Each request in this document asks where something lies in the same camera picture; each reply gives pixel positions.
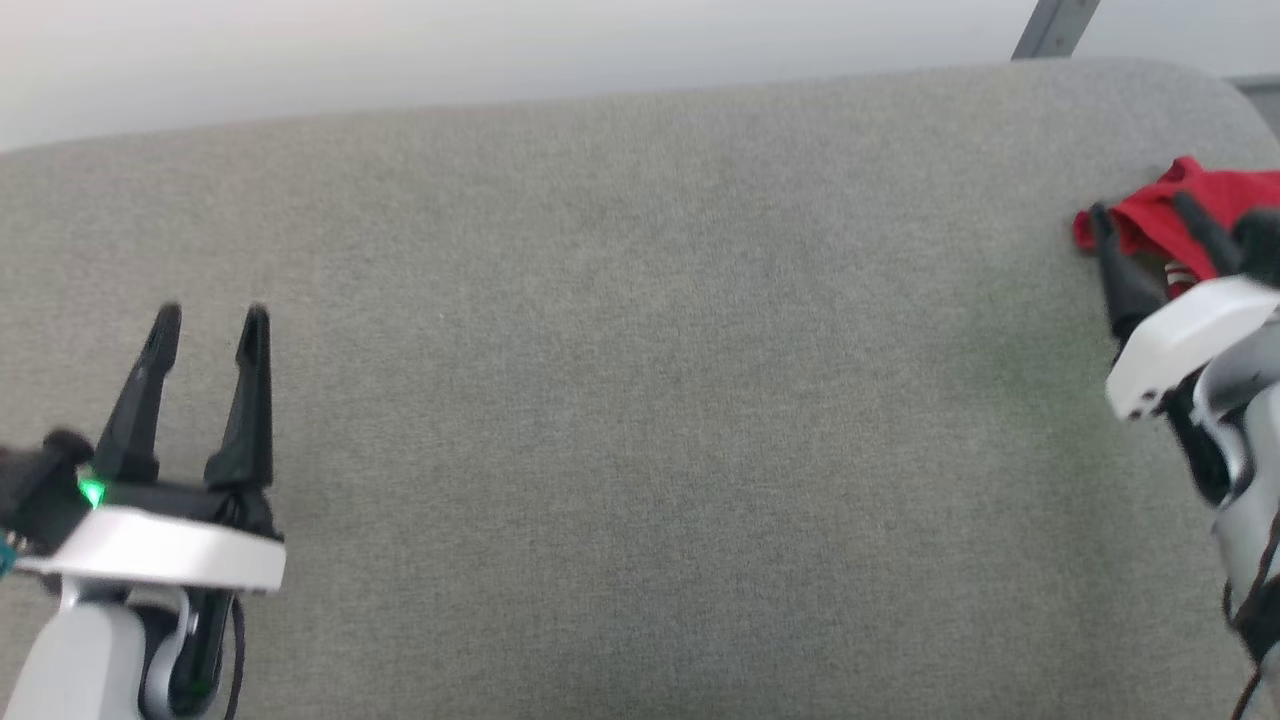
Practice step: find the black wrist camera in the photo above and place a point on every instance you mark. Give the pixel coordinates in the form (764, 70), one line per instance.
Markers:
(1262, 245)
(40, 490)

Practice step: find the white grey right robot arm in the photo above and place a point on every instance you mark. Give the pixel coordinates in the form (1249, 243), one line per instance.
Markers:
(1250, 470)

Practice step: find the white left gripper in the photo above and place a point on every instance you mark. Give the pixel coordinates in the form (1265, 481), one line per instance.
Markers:
(170, 545)

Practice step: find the grey metal bar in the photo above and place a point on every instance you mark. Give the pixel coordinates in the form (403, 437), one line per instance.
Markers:
(1055, 28)

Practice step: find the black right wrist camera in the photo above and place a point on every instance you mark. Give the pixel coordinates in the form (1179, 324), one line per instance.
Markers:
(1262, 245)

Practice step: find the red and white basketball jersey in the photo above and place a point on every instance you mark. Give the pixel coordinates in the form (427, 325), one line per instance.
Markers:
(1150, 215)

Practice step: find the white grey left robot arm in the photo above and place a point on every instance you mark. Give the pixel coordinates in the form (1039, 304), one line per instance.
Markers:
(90, 660)

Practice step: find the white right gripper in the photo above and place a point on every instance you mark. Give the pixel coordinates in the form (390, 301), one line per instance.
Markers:
(1180, 340)

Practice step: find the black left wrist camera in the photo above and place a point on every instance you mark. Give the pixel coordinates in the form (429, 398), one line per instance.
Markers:
(40, 490)

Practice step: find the grey fabric sofa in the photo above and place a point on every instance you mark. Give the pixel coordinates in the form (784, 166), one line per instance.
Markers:
(640, 400)

